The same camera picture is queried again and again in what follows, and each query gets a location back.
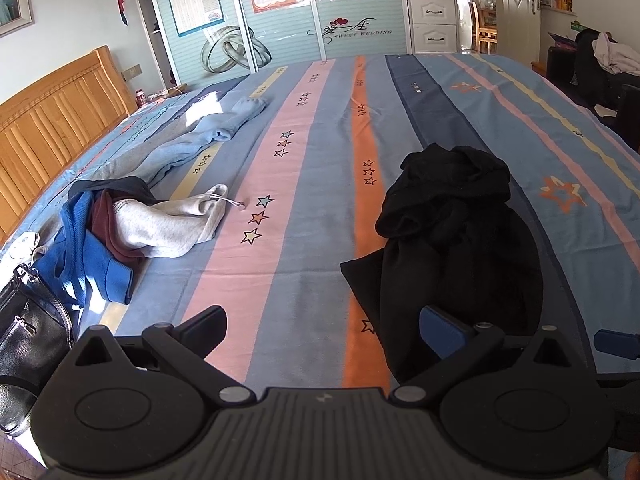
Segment black trousers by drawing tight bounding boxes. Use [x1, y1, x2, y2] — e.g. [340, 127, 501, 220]
[341, 143, 544, 382]

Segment white clothes on chair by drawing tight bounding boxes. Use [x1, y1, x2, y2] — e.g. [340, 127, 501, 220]
[592, 32, 640, 77]

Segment blue garment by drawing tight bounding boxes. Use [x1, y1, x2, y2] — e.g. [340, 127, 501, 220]
[34, 192, 134, 310]

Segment black leather handbag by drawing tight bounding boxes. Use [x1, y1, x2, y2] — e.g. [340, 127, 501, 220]
[0, 263, 74, 437]

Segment maroon garment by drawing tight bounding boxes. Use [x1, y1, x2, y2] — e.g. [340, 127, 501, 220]
[89, 191, 144, 270]

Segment dark navy garment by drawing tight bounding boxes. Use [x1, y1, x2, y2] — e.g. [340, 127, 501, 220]
[67, 177, 158, 206]

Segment striped star bedsheet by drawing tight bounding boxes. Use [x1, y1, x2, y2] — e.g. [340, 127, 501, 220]
[1, 54, 639, 390]

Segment light blue sweatpants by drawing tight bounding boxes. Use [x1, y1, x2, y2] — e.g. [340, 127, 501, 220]
[91, 94, 268, 188]

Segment wooden headboard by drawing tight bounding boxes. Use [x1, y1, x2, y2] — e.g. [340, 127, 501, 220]
[0, 46, 137, 242]

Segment wooden chair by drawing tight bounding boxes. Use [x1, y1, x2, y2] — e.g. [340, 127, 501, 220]
[469, 0, 498, 54]

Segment white drawer cabinet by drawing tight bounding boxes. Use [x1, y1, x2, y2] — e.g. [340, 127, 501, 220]
[409, 0, 460, 53]

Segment teal sliding wardrobe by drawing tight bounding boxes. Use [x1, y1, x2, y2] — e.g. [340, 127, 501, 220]
[152, 0, 409, 88]

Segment white room door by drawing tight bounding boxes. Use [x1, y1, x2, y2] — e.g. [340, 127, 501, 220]
[496, 0, 540, 66]

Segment grey sweatpants with drawstring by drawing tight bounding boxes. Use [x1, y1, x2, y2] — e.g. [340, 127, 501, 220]
[113, 184, 246, 258]

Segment framed wall picture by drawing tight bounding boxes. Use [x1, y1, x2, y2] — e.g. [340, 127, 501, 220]
[0, 0, 34, 37]

